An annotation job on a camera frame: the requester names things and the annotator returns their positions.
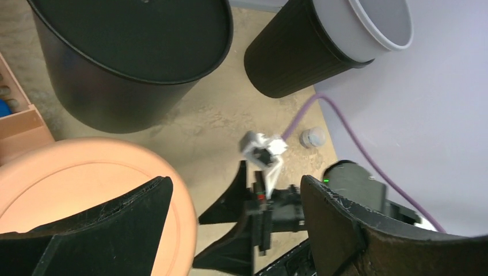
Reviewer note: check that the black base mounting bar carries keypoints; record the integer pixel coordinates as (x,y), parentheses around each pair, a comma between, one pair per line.
(296,262)

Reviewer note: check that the dark navy cylindrical bin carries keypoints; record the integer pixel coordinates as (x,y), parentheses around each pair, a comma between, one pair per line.
(121,66)

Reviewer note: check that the small clear plastic cup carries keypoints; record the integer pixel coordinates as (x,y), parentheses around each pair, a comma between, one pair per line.
(313,137)

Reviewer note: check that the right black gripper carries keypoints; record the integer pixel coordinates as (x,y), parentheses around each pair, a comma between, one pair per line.
(233,253)

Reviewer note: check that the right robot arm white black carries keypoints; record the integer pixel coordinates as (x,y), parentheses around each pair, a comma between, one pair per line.
(354,182)

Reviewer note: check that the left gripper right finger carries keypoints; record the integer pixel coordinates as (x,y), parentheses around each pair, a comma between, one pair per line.
(347,238)

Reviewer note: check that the black ribbed bin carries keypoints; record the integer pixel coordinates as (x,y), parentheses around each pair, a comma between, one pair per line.
(294,52)

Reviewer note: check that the orange plastic file organizer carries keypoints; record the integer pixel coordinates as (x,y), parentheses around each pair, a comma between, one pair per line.
(22,126)

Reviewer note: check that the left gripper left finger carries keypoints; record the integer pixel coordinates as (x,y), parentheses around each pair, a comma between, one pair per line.
(117,237)

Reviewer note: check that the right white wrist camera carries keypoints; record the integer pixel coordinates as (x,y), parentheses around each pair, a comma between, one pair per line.
(266,153)

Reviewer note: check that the orange plastic bucket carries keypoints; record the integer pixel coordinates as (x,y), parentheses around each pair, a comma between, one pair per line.
(67,177)

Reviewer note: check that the grey plastic bucket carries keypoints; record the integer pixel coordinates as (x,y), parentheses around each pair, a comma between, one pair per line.
(365,30)

